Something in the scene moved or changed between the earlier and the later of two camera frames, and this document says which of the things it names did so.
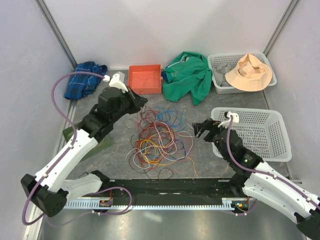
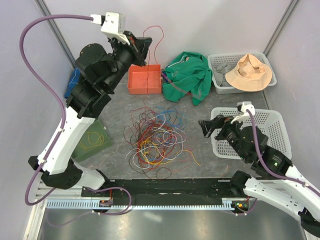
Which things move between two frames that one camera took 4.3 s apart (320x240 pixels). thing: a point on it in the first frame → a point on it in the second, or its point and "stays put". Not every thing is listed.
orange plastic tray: x=145 y=79 stays put
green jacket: x=189 y=72 stays put
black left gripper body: x=129 y=103 → x=136 y=52
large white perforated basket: x=263 y=132 stays put
